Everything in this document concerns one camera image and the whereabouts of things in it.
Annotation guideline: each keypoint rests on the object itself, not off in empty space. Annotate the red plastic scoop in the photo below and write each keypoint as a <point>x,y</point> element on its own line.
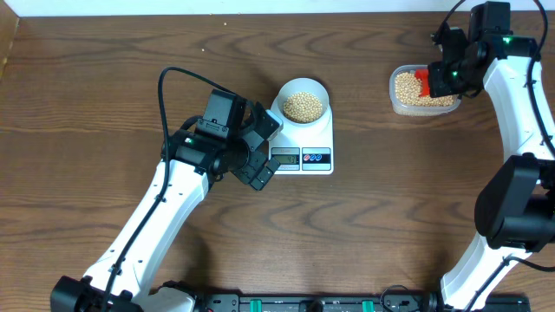
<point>422,76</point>

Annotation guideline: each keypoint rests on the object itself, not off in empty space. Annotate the white digital kitchen scale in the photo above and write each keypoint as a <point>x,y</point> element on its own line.
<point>304,148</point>

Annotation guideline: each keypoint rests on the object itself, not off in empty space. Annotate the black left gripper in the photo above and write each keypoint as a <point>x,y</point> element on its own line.
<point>246,173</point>

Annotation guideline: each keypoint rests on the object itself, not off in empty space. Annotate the grey plastic bowl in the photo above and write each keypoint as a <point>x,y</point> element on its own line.
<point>303,85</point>

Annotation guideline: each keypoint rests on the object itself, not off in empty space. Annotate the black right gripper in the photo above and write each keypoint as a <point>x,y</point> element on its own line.
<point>437,87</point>

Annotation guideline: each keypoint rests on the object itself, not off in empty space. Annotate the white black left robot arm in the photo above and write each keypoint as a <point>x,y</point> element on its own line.
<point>196,156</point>

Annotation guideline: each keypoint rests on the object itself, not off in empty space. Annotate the soybeans pile in bowl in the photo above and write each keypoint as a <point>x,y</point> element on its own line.
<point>303,107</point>

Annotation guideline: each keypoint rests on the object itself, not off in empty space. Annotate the clear container of soybeans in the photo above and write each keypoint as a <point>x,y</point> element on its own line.
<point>404,92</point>

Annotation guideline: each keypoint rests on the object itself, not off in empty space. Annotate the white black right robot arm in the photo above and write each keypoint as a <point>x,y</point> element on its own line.
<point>514,213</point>

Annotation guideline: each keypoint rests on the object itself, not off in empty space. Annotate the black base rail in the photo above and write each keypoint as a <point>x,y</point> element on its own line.
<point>395,298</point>

